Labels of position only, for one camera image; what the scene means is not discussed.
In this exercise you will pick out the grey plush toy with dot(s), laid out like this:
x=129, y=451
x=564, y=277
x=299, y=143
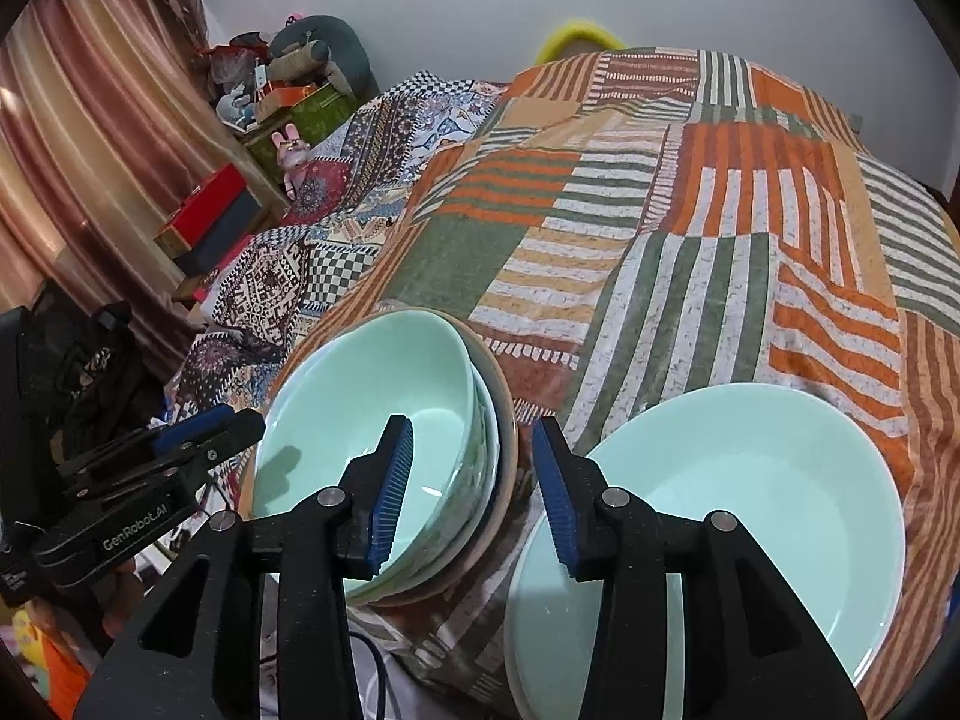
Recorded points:
x=337, y=49

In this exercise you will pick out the black bag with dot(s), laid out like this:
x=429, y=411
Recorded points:
x=67, y=375

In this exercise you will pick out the red box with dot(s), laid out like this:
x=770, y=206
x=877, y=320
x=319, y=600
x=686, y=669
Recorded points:
x=210, y=202

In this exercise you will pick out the pink rabbit toy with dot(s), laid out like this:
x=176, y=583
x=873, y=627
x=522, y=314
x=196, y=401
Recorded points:
x=291, y=157

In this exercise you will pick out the pink bowl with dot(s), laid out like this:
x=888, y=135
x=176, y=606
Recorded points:
x=510, y=435

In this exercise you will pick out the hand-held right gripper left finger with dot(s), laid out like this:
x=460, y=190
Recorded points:
x=390, y=495

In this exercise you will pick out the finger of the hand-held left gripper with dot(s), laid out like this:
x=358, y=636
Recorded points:
x=232, y=427
x=150, y=484

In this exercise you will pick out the patterned checkered blanket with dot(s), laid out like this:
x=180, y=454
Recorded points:
x=337, y=187

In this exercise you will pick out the striped patchwork cloth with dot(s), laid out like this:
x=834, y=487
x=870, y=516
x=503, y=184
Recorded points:
x=675, y=240

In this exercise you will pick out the mint green bowl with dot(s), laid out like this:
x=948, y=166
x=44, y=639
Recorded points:
x=352, y=390

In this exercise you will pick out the white bowl with dark spots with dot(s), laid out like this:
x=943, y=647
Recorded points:
x=491, y=435

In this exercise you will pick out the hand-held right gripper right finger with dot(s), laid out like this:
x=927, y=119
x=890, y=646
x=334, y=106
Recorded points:
x=555, y=502

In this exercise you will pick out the brown striped curtain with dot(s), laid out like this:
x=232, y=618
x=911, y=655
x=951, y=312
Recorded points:
x=82, y=127

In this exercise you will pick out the mint green plate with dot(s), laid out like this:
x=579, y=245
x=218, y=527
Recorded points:
x=735, y=480

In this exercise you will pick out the yellow foam arch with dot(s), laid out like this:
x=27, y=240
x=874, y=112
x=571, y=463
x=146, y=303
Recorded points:
x=577, y=34

